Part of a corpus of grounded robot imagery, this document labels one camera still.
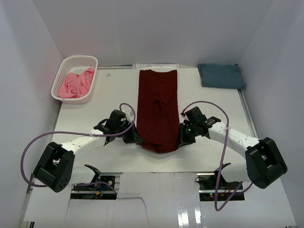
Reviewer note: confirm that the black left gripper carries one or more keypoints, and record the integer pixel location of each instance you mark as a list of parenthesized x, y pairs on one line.
[(134, 137)]

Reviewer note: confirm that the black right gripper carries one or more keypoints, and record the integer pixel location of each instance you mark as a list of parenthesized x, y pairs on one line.
[(185, 140)]

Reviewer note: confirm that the dark red t shirt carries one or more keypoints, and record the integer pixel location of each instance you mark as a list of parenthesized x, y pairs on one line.
[(157, 110)]

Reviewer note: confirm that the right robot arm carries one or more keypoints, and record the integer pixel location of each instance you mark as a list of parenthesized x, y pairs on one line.
[(263, 164)]

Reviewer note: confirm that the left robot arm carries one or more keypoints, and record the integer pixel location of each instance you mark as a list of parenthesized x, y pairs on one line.
[(56, 168)]

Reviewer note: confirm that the white paper sheet front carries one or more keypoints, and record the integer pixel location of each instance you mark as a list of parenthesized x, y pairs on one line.
[(160, 200)]

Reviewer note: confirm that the folded teal t shirt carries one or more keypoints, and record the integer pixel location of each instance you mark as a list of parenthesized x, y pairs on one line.
[(220, 76)]

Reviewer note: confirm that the pink t shirt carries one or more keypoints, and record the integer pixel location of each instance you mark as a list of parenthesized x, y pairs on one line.
[(76, 86)]

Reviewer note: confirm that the white plastic basket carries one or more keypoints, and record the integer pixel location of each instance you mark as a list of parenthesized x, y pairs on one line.
[(76, 65)]

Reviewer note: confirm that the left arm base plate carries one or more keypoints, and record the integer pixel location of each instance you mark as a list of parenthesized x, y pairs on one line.
[(97, 191)]

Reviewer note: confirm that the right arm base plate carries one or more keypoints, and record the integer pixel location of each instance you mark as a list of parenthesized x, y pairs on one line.
[(207, 185)]

